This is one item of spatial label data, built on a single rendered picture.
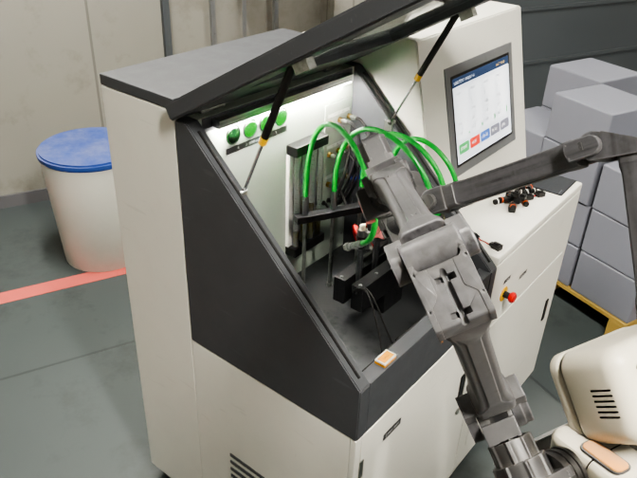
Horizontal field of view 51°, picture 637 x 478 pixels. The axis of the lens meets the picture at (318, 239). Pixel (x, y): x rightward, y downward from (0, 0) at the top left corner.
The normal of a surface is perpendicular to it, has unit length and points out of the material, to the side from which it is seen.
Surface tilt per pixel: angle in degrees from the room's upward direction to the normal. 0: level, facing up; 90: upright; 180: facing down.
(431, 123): 76
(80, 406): 0
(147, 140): 90
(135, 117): 90
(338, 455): 90
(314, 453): 90
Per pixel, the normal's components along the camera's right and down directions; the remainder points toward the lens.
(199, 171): -0.63, 0.38
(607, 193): -0.87, 0.22
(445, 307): -0.19, -0.24
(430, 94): 0.76, 0.13
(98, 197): 0.32, 0.55
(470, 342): 0.25, 0.73
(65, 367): 0.04, -0.86
